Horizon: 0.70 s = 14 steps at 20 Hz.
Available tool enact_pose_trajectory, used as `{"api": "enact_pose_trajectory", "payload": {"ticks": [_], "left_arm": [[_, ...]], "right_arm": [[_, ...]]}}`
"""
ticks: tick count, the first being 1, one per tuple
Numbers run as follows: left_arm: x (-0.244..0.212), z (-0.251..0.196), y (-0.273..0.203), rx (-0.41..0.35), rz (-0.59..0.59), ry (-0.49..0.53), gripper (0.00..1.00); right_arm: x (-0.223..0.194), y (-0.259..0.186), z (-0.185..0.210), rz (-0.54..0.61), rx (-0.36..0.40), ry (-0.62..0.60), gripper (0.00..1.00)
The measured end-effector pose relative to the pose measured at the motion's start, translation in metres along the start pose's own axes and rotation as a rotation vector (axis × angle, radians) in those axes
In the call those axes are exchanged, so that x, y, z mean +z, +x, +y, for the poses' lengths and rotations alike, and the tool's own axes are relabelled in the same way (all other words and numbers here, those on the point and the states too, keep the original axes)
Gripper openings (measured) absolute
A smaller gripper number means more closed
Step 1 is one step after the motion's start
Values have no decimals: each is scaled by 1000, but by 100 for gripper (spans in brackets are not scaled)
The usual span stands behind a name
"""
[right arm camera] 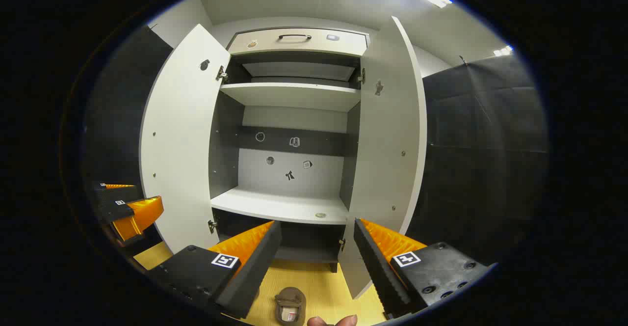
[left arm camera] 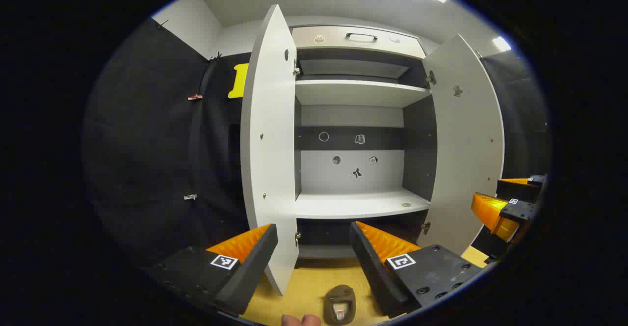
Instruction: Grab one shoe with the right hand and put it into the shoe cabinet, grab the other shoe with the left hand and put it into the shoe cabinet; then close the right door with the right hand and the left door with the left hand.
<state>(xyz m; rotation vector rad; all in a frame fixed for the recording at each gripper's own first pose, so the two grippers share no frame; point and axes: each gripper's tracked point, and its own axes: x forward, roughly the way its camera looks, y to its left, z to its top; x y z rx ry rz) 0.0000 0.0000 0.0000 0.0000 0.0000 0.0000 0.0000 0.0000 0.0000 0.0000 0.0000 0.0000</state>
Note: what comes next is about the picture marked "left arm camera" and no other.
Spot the brown fuzzy shoe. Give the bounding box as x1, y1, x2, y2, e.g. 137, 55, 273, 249
324, 285, 357, 326

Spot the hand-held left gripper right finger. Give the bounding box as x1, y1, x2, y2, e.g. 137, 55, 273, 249
349, 221, 484, 318

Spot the white cabinet drawer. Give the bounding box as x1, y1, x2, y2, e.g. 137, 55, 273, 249
291, 26, 426, 59

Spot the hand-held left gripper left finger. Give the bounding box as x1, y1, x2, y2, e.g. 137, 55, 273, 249
147, 224, 279, 317

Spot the black backdrop cloth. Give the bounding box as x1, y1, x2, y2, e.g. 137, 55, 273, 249
81, 17, 252, 268

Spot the white shoe cabinet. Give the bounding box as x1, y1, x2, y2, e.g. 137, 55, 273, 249
291, 24, 440, 260

